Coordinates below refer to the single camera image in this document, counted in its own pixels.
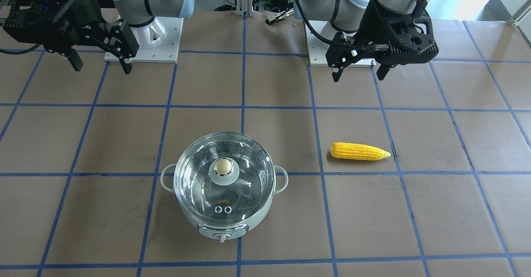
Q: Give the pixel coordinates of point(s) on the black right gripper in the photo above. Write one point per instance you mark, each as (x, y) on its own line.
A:
(81, 9)

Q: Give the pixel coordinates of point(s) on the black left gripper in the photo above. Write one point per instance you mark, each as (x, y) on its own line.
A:
(370, 25)

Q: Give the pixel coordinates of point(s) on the yellow corn cob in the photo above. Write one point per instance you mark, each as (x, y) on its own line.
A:
(357, 151)

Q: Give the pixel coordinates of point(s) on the glass pot lid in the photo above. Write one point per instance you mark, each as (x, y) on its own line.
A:
(224, 177)

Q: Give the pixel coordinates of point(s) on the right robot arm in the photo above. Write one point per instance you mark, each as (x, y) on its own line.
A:
(139, 13)

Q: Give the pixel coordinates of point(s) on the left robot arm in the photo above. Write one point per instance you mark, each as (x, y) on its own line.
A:
(344, 15)

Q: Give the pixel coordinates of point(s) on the pale green electric pot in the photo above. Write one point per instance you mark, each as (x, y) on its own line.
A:
(224, 223)

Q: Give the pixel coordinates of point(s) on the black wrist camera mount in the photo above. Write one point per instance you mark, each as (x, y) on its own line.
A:
(410, 40)

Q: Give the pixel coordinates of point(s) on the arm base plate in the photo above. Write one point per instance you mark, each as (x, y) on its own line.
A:
(317, 49)
(158, 41)

